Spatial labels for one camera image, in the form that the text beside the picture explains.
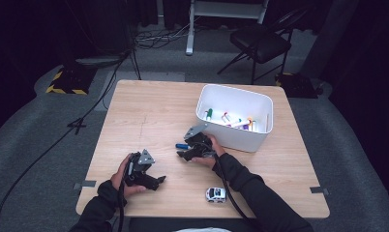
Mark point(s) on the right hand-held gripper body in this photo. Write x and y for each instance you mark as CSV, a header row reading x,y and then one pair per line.
x,y
200,143

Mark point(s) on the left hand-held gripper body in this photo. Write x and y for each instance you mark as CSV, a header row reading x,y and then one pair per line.
x,y
137,169

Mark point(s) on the dark blue marker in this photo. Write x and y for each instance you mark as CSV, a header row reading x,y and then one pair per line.
x,y
182,146

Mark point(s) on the red marker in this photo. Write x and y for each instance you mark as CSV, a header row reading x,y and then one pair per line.
x,y
226,117

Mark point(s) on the light blue marker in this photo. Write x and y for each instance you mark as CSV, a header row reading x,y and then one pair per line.
x,y
236,123

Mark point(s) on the purple marker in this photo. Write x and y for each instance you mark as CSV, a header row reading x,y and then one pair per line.
x,y
245,127

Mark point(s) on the yellow marker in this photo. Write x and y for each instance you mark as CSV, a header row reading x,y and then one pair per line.
x,y
249,121

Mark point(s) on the white plastic bin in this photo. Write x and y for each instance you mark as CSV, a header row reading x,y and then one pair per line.
x,y
234,100

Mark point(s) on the person's right hand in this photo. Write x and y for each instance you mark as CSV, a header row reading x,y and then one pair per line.
x,y
216,150

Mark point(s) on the person's left hand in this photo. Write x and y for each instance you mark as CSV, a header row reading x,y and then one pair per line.
x,y
118,182

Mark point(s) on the white toy car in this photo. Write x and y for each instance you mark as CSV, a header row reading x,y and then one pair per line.
x,y
215,195

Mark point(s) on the grey tape piece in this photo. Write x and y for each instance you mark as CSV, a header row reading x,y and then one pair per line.
x,y
85,184
319,190

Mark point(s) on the yellow black striped base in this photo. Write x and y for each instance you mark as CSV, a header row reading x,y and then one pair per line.
x,y
70,82

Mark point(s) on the black floor base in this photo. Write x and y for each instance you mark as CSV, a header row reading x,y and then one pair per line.
x,y
299,85

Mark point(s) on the black folding chair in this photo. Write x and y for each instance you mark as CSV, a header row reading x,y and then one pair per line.
x,y
260,42

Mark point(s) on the white metal stand frame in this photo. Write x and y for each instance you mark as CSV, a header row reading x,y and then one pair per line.
x,y
224,9

